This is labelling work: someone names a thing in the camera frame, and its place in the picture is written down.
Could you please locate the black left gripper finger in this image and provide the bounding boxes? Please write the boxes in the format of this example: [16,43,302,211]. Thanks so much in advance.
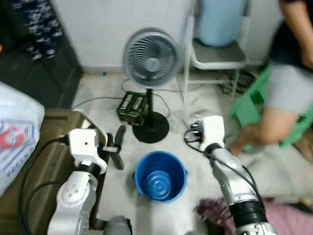
[110,125,127,171]

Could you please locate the purple blanket with duck prints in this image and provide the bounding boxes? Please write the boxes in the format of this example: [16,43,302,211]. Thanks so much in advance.
[196,197,313,235]

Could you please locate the black green printed box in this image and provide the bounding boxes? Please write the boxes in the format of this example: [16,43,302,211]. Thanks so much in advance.
[116,92,150,127]

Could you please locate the blue plastic bucket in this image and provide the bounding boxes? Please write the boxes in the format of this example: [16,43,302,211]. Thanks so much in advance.
[134,151,188,204]

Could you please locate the green plastic stool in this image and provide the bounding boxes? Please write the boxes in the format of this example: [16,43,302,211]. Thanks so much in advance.
[230,64,313,150]

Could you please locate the olive brown storage box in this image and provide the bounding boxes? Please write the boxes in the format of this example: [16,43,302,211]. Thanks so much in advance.
[0,109,107,235]

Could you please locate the grey left robot leg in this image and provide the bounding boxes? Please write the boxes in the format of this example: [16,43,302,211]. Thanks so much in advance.
[98,215,133,235]

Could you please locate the white metal folding chair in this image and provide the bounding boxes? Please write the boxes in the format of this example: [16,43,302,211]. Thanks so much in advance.
[183,0,251,103]

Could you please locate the grey standing fan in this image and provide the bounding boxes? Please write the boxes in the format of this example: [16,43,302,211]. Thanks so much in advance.
[122,28,182,144]

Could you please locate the white printed plastic bag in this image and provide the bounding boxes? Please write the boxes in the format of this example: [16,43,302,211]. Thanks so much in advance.
[0,82,45,196]

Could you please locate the black cabinet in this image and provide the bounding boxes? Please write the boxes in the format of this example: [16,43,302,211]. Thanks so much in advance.
[0,0,84,109]

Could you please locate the person in grey shorts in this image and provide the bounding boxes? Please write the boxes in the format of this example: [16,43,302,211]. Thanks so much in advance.
[229,0,313,165]

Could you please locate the light blue barrel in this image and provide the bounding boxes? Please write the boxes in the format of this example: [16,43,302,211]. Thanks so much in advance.
[198,0,247,47]

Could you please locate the dark patterned garment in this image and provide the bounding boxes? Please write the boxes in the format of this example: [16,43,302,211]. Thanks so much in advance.
[11,0,65,60]

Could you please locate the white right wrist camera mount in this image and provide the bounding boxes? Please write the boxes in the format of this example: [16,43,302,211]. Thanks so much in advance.
[201,116,225,147]

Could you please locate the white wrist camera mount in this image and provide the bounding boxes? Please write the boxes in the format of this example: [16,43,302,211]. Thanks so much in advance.
[68,128,109,169]
[201,116,225,147]

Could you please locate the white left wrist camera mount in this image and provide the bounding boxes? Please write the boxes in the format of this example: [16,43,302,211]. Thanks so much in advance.
[68,128,109,169]

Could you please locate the black power cable bundle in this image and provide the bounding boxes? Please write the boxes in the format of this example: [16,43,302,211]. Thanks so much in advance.
[218,69,260,96]

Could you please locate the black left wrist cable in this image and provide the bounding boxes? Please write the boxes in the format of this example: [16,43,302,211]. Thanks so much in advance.
[17,136,70,235]

